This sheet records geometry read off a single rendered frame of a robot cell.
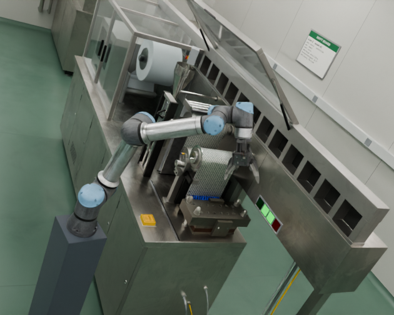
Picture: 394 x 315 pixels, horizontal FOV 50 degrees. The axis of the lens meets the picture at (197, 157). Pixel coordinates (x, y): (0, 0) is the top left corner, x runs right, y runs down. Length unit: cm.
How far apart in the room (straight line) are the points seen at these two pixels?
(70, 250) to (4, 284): 102
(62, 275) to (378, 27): 418
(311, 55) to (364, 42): 81
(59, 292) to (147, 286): 49
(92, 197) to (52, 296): 60
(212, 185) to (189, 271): 52
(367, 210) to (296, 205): 42
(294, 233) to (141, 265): 83
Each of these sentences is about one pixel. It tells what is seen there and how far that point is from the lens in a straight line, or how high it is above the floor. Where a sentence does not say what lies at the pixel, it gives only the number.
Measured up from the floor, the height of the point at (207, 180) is 115.
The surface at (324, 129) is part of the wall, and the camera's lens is 539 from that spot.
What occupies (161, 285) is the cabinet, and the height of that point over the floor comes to 55.
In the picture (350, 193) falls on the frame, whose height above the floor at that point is 161.
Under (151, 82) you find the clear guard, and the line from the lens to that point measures 321.
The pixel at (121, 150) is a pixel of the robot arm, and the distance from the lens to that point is 204.
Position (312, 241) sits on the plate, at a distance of 214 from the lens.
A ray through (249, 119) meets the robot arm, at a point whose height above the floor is 175.
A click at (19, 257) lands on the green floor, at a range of 328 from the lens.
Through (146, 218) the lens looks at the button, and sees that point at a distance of 237.
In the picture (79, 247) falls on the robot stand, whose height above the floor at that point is 86.
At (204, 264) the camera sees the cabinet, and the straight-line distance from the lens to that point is 257.
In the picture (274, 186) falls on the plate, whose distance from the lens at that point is 235.
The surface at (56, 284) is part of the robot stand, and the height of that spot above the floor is 62.
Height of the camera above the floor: 234
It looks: 27 degrees down
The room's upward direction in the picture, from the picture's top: 24 degrees clockwise
